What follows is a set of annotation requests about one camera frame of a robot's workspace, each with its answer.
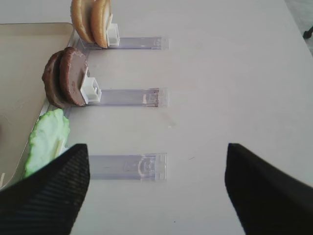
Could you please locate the brown meat patty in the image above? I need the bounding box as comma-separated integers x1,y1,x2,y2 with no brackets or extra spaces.
60,47,87,106
42,50,70,109

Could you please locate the white patty pusher block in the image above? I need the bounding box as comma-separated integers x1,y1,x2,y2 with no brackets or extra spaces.
80,67,102,104

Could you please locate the front brown meat patty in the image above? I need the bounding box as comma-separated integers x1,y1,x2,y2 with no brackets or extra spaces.
42,50,70,109

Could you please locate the front bun slice in holder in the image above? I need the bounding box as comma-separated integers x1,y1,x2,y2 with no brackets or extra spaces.
70,0,95,43

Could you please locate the clear lettuce holder rail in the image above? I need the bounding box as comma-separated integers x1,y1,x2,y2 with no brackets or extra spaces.
89,153,167,181

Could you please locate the bun slice in holder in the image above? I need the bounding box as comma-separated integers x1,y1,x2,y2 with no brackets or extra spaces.
91,0,112,48
70,0,95,43

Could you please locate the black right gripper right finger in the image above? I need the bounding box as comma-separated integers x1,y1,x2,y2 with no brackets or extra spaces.
224,143,313,235

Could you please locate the rear brown meat patty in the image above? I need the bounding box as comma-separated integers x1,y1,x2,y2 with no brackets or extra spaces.
60,47,87,106

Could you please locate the white bun pusher block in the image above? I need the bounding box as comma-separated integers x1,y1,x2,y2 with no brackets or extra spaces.
106,23,120,47

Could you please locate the beige plastic tray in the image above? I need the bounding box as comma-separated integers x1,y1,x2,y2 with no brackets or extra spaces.
0,23,74,188

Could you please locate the clear patty holder rail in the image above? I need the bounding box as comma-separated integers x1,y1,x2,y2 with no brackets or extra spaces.
48,88,169,111

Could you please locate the clear bun holder rail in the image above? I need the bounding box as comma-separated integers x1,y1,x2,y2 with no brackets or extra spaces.
74,36,169,51

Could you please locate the green lettuce leaf in holder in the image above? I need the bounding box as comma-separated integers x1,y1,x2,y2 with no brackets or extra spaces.
23,109,70,178

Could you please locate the rear bun slice in holder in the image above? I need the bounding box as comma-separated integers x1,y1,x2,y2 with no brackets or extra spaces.
91,0,112,48

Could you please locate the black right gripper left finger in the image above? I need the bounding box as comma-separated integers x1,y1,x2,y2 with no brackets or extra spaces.
0,144,90,235

